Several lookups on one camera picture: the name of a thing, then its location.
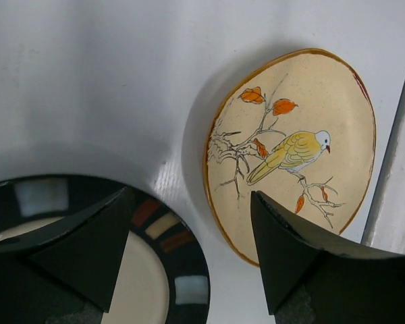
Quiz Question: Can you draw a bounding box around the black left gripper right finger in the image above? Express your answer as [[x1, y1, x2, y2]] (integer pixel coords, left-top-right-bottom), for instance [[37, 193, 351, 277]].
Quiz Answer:
[[250, 191, 405, 316]]

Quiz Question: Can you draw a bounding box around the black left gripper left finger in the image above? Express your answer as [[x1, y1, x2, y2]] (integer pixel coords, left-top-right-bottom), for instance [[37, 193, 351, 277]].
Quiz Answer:
[[0, 188, 127, 314]]

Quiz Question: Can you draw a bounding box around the black rimmed cream plate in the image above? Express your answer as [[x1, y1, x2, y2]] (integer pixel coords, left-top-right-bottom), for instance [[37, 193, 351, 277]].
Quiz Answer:
[[0, 174, 210, 323]]

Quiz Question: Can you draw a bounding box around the cream bird painted plate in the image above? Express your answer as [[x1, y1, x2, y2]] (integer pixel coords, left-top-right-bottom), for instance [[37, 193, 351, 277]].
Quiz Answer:
[[202, 48, 376, 265]]

